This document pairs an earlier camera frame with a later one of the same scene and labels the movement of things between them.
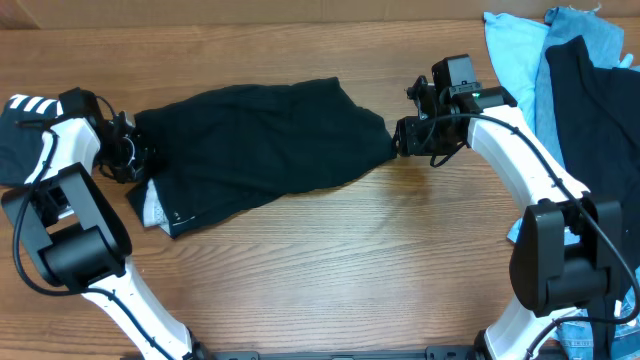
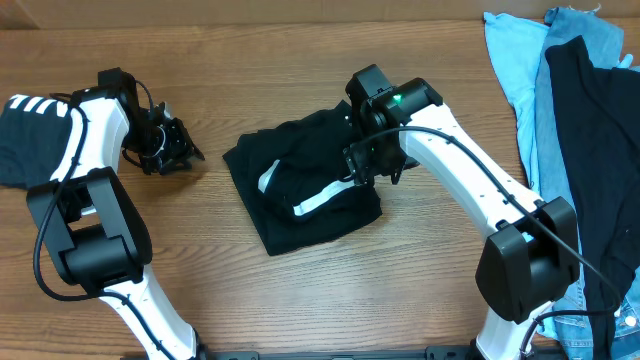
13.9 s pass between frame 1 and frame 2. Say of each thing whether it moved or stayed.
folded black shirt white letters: stayed
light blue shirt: stayed
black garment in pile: stayed
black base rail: stayed
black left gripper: moved
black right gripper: moved
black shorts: moved
